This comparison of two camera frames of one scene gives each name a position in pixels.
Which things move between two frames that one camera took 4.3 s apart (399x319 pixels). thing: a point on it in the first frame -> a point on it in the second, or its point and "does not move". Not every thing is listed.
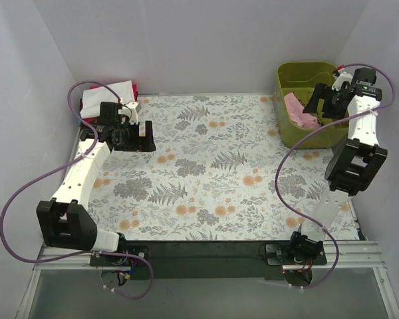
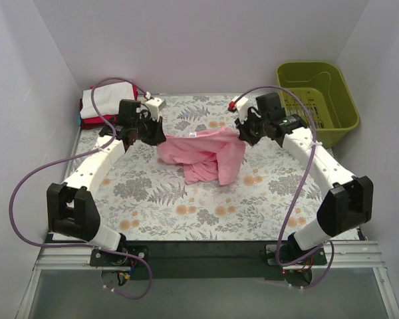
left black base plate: [122, 260] does not move
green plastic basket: [296, 84] does not move
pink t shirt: [295, 110] -> [216, 153]
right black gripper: [330, 100] -> [245, 128]
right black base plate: [278, 254] does not move
